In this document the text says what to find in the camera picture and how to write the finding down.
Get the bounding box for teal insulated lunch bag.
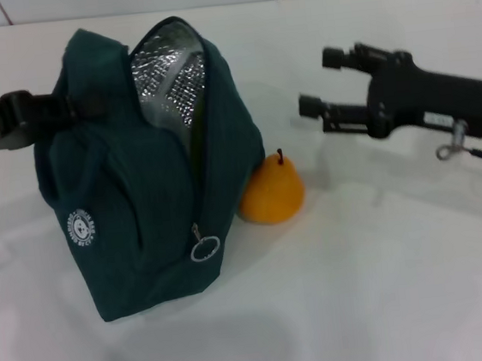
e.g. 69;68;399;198
20;9;282;331

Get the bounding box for thin red background cable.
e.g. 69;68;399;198
0;0;15;27

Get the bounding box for yellow orange pear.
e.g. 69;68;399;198
232;145;310;229

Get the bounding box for right wrist cable with plug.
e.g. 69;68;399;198
431;117;482;185

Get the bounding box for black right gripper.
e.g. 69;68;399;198
291;27;482;159

